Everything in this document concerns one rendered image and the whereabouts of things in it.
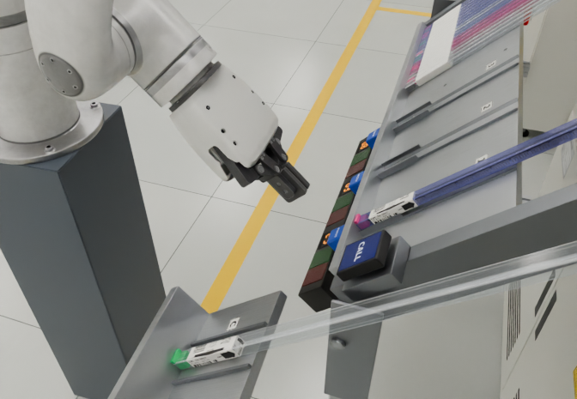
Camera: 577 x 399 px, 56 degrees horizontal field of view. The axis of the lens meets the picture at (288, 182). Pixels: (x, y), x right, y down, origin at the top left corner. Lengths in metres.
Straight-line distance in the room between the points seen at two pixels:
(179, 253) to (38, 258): 0.68
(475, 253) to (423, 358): 0.93
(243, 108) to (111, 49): 0.16
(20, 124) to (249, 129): 0.38
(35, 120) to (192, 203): 0.99
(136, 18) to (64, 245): 0.48
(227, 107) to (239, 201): 1.19
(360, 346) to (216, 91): 0.30
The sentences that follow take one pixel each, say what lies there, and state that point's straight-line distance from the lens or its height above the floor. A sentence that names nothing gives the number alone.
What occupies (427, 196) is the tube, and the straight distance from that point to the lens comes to 0.59.
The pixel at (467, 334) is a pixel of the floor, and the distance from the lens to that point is 1.49.
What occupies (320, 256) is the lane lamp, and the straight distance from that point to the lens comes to 0.70.
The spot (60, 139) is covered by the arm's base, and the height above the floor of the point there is 0.71.
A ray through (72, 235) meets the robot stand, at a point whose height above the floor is 0.57.
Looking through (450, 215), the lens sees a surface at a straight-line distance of 0.55.
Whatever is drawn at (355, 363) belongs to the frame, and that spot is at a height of 0.67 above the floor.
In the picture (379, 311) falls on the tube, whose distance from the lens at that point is 0.37.
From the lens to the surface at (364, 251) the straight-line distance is 0.51.
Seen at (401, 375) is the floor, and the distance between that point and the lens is 1.38.
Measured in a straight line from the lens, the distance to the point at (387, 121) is 0.80.
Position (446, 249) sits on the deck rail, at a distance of 0.50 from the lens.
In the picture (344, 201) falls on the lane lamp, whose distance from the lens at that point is 0.77.
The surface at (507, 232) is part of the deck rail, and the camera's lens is 0.48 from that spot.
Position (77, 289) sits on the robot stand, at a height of 0.43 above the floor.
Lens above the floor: 1.17
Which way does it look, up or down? 40 degrees down
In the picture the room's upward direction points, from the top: straight up
